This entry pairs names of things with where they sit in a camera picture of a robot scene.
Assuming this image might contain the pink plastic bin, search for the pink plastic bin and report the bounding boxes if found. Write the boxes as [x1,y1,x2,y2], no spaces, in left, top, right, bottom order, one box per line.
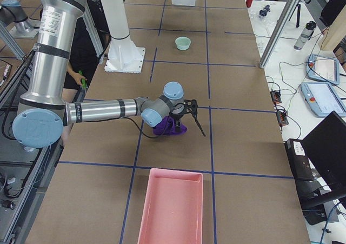
[137,168,203,243]

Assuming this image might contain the purple cloth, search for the purple cloth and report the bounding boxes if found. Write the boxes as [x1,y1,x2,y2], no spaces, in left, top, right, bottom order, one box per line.
[153,116,187,136]

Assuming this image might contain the white pedestal column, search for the white pedestal column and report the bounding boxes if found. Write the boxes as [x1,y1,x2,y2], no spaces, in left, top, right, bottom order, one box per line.
[101,0,145,74]

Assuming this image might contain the folded blue umbrella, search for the folded blue umbrella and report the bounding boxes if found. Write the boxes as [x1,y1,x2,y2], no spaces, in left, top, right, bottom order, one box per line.
[259,4,270,17]

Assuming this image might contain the seated person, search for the seated person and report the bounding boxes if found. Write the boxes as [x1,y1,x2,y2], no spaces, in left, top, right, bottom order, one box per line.
[58,0,109,147]

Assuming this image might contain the light green bowl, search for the light green bowl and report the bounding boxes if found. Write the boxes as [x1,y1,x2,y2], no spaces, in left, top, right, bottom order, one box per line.
[175,36,191,51]

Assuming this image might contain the aluminium frame post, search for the aluminium frame post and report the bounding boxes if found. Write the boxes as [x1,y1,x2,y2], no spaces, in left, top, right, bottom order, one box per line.
[259,0,299,68]

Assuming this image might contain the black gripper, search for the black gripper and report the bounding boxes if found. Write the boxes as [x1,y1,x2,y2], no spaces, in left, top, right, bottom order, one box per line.
[170,105,186,135]

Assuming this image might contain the teach pendant near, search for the teach pendant near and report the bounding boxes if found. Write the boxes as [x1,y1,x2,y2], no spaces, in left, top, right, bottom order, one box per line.
[301,82,345,117]

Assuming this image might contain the teach pendant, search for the teach pendant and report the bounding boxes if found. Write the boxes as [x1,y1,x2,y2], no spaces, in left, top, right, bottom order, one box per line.
[306,54,340,85]
[301,82,345,117]

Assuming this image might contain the teach pendant far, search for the teach pendant far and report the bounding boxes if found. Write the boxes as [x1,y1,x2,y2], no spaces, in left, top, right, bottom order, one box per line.
[306,54,340,85]

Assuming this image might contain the clear water bottle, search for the clear water bottle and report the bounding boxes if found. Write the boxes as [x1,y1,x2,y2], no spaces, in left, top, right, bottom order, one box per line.
[294,21,316,50]

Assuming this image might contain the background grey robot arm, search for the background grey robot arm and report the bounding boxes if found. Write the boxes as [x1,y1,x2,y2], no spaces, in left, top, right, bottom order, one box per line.
[1,0,40,39]

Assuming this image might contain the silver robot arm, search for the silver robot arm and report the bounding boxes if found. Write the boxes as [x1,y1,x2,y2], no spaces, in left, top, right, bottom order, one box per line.
[12,0,186,148]

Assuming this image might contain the black monitor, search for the black monitor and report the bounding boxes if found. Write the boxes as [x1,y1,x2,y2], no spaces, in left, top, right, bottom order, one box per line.
[301,111,345,201]

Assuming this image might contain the black desktop box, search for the black desktop box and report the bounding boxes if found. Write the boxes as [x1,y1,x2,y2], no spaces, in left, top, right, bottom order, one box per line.
[284,139,320,181]

